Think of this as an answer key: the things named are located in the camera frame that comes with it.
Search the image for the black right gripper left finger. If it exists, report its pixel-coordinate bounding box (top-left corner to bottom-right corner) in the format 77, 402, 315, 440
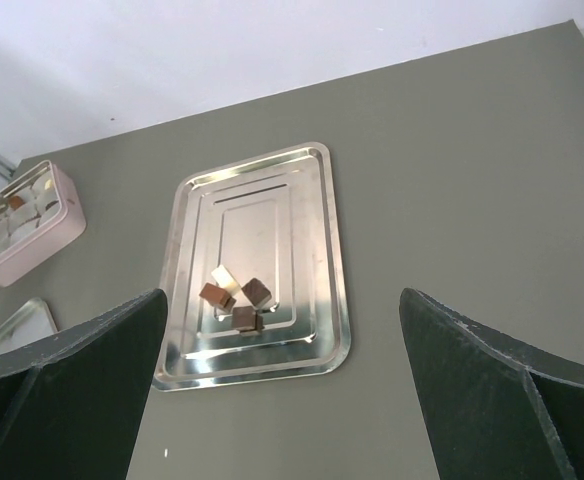
0, 289, 168, 479

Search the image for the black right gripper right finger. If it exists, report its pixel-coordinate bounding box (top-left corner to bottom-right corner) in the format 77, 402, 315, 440
399, 288, 584, 479

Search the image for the milk chocolate block top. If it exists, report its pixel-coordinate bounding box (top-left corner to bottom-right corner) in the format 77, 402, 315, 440
7, 195, 26, 210

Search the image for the milk chocolate block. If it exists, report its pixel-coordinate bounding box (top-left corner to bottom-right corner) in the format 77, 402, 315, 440
199, 282, 236, 311
7, 195, 26, 210

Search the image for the pink chocolate tin box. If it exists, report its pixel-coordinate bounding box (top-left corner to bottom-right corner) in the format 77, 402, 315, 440
0, 160, 87, 287

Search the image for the dark ridged chocolate square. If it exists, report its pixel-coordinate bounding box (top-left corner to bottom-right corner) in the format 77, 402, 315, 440
241, 277, 272, 309

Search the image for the silver tin lid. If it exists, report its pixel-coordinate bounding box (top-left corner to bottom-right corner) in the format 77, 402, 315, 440
0, 298, 58, 355

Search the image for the steel serving tray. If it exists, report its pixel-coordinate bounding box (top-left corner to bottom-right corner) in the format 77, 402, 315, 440
153, 142, 351, 392

